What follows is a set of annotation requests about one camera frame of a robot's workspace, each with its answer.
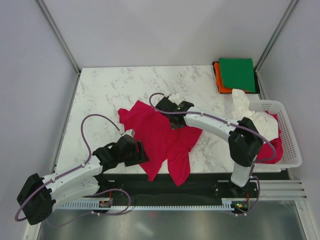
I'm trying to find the red t shirt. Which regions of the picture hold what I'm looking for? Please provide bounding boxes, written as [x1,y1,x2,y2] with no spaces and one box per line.
[117,100,202,187]
[252,111,284,164]

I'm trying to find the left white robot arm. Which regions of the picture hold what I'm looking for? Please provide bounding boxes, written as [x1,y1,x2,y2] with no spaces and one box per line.
[16,134,150,225]

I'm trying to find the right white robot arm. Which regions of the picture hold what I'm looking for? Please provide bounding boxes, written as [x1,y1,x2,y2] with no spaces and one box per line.
[154,96,263,197]

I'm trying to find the orange folded t shirt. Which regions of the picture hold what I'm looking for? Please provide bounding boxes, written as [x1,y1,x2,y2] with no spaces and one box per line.
[213,62,232,94]

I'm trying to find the green folded t shirt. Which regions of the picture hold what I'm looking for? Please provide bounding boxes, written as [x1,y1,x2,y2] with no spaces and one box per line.
[219,57,256,93]

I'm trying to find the white t shirt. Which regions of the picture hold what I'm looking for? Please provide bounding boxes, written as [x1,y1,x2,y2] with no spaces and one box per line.
[231,89,279,142]

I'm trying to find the red t shirt in basket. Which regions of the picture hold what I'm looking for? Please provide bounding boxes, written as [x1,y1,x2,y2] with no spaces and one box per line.
[252,111,284,164]

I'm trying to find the white plastic basket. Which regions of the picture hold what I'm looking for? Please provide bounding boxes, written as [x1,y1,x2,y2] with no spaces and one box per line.
[249,100,302,172]

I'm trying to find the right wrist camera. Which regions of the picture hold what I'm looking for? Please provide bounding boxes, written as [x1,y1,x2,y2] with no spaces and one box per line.
[167,92,182,105]

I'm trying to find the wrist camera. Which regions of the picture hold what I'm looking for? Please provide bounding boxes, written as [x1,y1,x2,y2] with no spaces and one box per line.
[167,92,182,105]
[121,129,135,137]

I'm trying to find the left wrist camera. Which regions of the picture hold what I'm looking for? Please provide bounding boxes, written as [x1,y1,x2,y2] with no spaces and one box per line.
[121,129,135,137]

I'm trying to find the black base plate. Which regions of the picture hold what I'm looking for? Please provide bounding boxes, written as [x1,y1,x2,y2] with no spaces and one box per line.
[81,172,262,207]

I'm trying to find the white slotted cable duct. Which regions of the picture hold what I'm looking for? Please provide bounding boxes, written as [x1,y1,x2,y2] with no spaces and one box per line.
[58,198,235,211]

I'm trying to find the left aluminium frame post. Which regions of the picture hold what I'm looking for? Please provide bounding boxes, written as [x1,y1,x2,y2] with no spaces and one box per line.
[34,0,81,76]

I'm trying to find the aluminium frame post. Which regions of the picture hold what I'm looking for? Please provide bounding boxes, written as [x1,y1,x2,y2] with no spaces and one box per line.
[254,0,300,73]
[34,0,81,76]

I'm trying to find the right aluminium frame post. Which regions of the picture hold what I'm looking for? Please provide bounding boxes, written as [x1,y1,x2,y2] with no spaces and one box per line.
[254,0,300,73]

